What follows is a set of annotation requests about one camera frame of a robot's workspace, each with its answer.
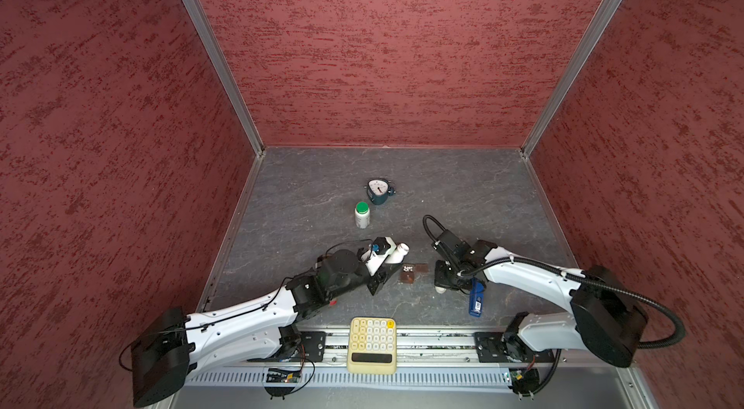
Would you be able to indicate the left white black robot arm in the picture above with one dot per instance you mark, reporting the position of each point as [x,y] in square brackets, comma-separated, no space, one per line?
[177,345]

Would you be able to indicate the green cap white pill bottle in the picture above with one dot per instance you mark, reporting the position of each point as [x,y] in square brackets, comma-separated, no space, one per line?
[362,215]

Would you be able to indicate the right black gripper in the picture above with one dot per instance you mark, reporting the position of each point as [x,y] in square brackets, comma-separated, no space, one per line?
[441,281]

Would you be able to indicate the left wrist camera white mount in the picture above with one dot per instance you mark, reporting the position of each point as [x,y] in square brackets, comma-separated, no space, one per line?
[380,249]

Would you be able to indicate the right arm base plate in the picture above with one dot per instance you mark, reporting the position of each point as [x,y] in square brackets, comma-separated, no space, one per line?
[492,348]

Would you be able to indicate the teal kitchen scale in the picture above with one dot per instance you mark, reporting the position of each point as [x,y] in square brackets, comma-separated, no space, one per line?
[379,190]

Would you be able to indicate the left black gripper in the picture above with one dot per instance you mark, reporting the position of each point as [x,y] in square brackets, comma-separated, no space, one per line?
[380,277]

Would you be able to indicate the small white pill bottle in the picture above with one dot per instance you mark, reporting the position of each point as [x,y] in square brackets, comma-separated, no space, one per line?
[398,255]

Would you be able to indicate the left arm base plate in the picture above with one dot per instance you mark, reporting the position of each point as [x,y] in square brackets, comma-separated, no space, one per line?
[310,345]

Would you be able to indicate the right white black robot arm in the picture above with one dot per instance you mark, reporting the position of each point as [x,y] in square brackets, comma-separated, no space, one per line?
[596,314]

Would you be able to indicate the white slotted cable duct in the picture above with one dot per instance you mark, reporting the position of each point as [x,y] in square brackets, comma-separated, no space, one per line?
[448,379]

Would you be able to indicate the yellow calculator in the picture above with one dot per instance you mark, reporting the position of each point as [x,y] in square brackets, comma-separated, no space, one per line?
[372,346]

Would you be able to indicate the aluminium front rail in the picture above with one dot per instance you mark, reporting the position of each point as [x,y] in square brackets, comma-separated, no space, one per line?
[444,347]

